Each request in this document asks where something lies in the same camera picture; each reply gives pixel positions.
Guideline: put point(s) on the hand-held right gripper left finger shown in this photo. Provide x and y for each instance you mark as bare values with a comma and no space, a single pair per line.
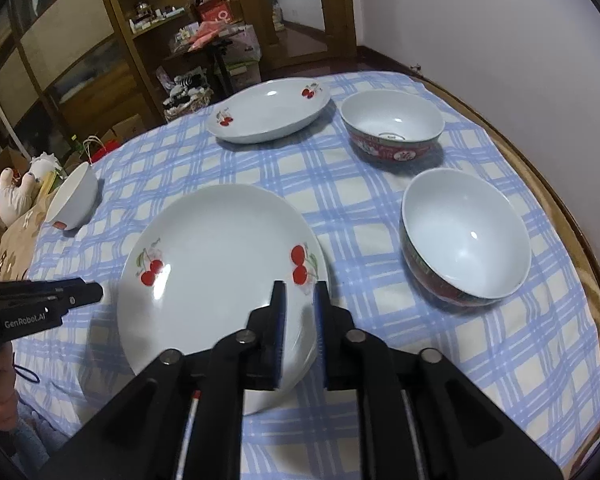
279,335

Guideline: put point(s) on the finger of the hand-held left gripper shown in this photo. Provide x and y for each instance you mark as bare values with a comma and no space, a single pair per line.
80,294

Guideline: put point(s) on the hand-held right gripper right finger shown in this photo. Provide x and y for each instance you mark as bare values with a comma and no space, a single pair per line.
321,335

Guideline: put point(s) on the white cherry print plate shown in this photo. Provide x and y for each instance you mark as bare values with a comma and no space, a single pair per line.
205,260
327,270
270,110

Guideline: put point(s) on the white bowl with red label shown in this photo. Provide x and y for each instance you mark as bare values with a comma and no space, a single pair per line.
72,195

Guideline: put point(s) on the person's left hand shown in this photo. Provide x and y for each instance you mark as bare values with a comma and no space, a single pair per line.
2,395

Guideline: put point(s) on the blue fleece clothing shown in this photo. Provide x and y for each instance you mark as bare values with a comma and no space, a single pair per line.
35,430

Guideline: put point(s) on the blue checked cloth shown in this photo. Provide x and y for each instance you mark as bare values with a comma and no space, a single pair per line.
360,195

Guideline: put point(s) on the red paper bag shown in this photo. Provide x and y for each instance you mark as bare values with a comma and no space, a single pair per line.
105,150

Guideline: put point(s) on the cardboard box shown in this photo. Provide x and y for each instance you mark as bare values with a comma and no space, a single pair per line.
130,127
10,160

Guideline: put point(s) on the wicker basket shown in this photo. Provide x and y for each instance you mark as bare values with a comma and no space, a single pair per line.
190,107

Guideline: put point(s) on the black white striped plush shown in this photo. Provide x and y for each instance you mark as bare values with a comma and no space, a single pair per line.
190,85

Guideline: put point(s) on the wooden corner shelf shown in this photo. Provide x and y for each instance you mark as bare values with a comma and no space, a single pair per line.
125,45

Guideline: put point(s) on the clear storage box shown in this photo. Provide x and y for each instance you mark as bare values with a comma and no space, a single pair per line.
245,72

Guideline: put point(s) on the small folding table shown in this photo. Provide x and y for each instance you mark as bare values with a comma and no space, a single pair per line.
221,70

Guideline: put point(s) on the wooden wardrobe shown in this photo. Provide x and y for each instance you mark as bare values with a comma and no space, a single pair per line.
70,20

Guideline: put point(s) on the pile of pink packets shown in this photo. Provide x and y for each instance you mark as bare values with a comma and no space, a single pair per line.
215,32

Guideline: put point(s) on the red box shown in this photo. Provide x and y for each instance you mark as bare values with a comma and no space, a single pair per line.
215,10

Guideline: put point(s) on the wooden door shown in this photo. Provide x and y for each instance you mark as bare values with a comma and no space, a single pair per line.
340,10

